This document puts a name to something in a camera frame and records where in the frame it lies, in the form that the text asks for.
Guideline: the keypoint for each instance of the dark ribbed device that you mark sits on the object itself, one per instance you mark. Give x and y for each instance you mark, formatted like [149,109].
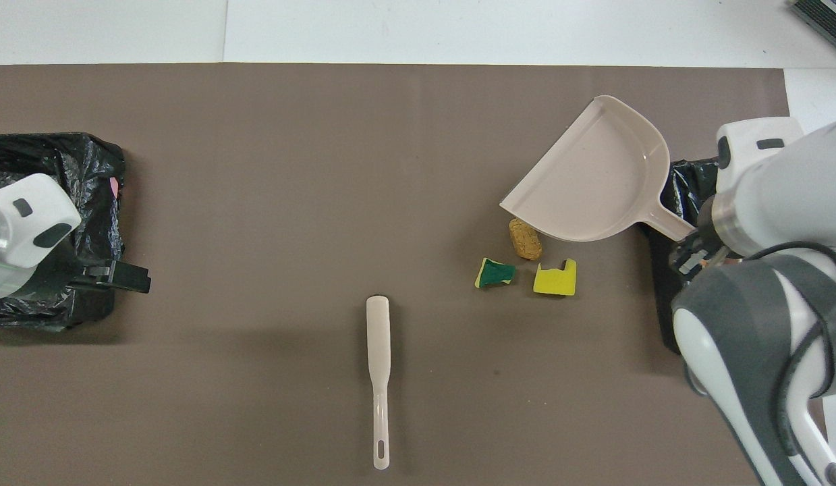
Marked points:
[829,17]

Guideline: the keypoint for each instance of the black bag-lined bin pink tag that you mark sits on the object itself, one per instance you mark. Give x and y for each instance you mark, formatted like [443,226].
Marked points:
[87,169]

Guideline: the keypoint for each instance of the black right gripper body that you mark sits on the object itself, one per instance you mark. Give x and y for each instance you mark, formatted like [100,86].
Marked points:
[694,256]

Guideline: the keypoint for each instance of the beige plastic dustpan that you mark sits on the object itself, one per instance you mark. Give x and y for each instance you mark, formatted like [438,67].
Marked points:
[593,182]

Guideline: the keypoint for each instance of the yellow notched sponge piece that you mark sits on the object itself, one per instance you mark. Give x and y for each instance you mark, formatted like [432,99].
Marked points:
[552,280]

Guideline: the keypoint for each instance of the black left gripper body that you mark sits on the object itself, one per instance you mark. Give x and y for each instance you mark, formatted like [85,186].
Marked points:
[94,277]

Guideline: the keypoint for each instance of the beige hand brush black bristles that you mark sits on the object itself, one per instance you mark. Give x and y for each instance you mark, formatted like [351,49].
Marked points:
[378,337]

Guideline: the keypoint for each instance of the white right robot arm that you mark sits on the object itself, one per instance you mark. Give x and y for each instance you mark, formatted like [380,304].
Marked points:
[782,189]

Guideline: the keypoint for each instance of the brown table mat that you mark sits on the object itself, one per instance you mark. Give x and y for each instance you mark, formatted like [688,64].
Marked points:
[256,169]

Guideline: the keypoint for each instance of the green and yellow sponge piece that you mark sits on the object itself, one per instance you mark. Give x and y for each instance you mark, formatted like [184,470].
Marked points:
[495,273]

